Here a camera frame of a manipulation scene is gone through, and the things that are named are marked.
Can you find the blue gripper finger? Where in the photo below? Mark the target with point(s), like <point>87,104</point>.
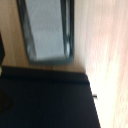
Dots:
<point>1,50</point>

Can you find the black air fryer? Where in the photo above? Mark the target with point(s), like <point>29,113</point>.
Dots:
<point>46,100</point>

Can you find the light grey flat tray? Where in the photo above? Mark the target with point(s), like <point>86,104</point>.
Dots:
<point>45,30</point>

